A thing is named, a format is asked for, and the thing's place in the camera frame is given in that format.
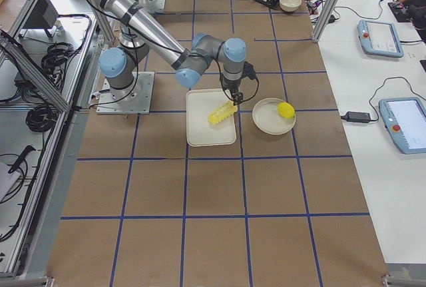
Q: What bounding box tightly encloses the blue teach pendant near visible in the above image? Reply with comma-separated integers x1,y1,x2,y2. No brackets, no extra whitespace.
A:
379,97,425,154

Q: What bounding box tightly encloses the yellow lemon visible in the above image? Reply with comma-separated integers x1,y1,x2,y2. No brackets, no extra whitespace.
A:
277,102,296,119

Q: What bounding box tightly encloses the cream bowl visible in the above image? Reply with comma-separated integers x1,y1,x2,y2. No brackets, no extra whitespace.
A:
279,0,302,13

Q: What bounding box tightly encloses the aluminium frame post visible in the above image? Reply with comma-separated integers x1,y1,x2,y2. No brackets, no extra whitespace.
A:
312,0,338,43

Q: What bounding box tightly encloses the blue teach pendant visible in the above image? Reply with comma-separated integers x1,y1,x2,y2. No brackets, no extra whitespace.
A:
357,19,404,58
379,97,425,154

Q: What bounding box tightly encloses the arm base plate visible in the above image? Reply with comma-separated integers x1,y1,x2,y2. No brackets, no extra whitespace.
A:
96,71,155,115

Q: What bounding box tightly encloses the white rectangular tray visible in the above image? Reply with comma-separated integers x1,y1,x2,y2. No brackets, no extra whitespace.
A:
186,89,236,147

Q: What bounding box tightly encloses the blue teach pendant far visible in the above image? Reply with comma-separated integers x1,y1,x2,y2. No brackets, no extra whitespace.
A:
357,19,404,58

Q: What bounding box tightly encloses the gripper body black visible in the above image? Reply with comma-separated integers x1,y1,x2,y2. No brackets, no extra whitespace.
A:
220,79,242,98

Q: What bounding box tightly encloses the black power adapter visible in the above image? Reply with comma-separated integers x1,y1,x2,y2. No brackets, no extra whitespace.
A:
342,111,371,123

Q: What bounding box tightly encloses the cream round plate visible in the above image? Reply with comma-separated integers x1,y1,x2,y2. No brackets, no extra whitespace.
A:
252,98,296,135

